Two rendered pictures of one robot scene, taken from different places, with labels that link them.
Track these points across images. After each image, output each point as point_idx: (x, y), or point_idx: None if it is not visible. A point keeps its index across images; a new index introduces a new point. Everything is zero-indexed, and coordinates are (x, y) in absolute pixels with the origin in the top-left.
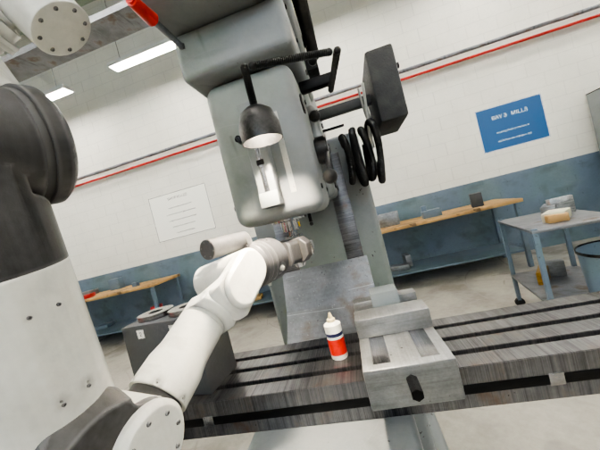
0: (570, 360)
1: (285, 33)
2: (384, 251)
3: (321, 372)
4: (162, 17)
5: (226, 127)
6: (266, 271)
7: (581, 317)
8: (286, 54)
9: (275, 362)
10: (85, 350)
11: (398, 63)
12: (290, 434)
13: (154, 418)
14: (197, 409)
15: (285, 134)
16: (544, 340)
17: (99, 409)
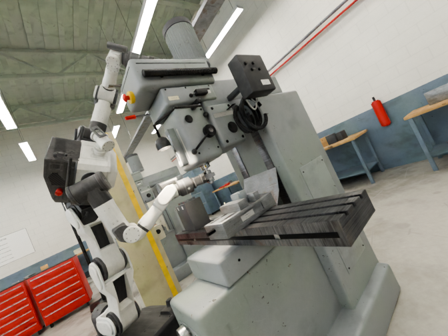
0: (279, 229)
1: (165, 103)
2: (285, 163)
3: None
4: (139, 111)
5: None
6: (180, 191)
7: (320, 207)
8: (171, 107)
9: None
10: (115, 215)
11: (245, 62)
12: (210, 247)
13: (130, 229)
14: (191, 235)
15: (181, 137)
16: (287, 219)
17: (119, 225)
